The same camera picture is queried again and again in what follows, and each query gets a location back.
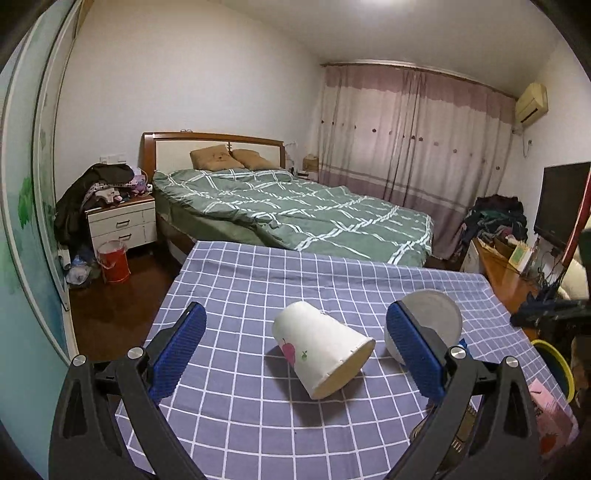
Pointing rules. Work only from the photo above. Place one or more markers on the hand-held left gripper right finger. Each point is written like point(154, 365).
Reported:
point(415, 355)

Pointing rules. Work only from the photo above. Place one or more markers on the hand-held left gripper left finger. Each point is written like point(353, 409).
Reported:
point(180, 350)

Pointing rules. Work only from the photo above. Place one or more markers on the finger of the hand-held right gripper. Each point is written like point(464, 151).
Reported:
point(549, 310)

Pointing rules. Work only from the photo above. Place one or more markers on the grey round plate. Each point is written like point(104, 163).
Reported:
point(438, 314)

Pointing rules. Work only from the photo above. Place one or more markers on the black bin with yellow rim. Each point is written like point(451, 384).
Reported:
point(556, 362)

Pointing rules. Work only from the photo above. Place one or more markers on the white paper cup fruit print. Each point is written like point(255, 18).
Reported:
point(318, 341)

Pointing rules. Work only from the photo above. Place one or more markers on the pink milk carton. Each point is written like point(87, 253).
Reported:
point(551, 410)

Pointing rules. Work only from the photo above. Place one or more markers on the white puffy jacket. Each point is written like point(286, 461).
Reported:
point(576, 279)

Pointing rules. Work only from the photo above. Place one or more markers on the green box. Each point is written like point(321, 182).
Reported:
point(521, 256)

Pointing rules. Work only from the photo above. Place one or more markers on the red bucket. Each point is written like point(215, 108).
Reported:
point(114, 267)

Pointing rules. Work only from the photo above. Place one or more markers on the black television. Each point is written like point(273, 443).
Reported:
point(561, 203)

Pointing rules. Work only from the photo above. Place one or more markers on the blue checked table cloth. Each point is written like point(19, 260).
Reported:
point(258, 277)

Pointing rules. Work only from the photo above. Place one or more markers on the pile of dark clothes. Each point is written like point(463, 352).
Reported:
point(494, 217)

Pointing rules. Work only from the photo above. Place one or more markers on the blue plastic bags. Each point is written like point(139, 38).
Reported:
point(79, 273)

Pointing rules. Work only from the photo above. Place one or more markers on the white nightstand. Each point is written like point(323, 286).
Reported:
point(122, 222)

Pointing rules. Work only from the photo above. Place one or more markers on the colourful small clothes pile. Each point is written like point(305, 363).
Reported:
point(135, 183)

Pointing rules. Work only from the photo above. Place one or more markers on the dark jacket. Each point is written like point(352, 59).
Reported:
point(74, 203)

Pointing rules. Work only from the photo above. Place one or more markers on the green checked duvet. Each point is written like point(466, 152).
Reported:
point(300, 207)

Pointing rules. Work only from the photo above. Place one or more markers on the brown pillow with face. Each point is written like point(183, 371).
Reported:
point(214, 158)

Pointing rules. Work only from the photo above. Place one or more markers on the sliding wardrobe door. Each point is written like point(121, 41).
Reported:
point(23, 230)

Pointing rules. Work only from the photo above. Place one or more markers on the wooden bed with headboard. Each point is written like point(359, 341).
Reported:
point(171, 147)

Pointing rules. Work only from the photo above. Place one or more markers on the plain brown pillow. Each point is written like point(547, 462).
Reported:
point(253, 159)

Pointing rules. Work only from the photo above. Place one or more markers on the cream air conditioner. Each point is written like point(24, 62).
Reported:
point(531, 104)

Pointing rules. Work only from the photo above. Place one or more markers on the pink and white curtain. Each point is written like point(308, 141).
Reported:
point(406, 138)

